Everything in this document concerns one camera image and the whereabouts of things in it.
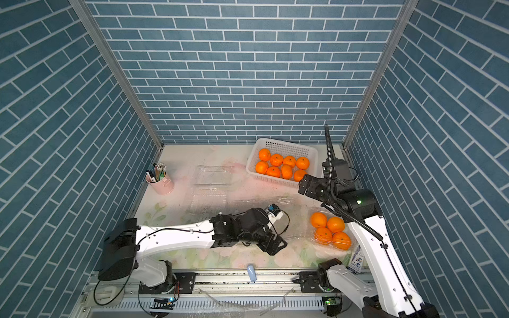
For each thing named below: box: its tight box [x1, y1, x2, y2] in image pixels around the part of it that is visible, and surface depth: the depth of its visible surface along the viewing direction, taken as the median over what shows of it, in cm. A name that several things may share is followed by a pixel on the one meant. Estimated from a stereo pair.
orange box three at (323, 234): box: [315, 226, 333, 243], surface depth 83 cm
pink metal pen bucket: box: [145, 173, 175, 196], surface depth 96 cm
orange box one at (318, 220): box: [310, 212, 327, 228], surface depth 87 cm
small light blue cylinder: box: [247, 264, 258, 283], surface depth 77 cm
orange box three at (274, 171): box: [266, 166, 281, 179], surface depth 104 cm
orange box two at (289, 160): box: [282, 155, 297, 168], surface depth 110 cm
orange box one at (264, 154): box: [258, 148, 272, 161], surface depth 111 cm
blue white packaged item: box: [347, 244, 365, 274], surface depth 80 cm
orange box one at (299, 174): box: [294, 169, 308, 183], surface depth 104 cm
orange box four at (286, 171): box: [281, 164, 293, 180], surface depth 104 cm
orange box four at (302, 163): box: [295, 157, 310, 170], surface depth 108 cm
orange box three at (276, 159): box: [269, 153, 283, 167], surface depth 110 cm
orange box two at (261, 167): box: [255, 160, 269, 175], surface depth 106 cm
